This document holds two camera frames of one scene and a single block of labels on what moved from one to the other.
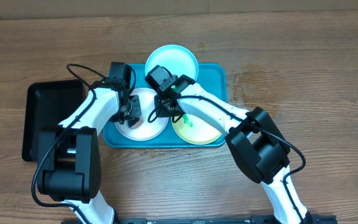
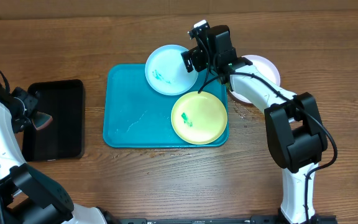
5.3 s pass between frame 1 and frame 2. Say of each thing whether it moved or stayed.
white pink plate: moved
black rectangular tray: stayed
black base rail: stayed
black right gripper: moved
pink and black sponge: moved
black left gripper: moved
